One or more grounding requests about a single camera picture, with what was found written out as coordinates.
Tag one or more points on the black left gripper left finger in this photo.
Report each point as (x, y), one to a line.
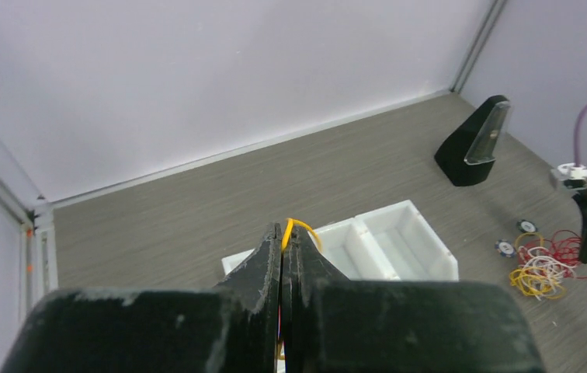
(230, 327)

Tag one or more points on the white three-compartment tray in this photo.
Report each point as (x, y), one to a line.
(392, 243)

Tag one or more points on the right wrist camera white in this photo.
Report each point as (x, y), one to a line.
(569, 176)

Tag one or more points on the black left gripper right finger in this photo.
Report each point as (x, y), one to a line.
(330, 323)

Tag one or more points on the black metronome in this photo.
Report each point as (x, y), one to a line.
(467, 156)

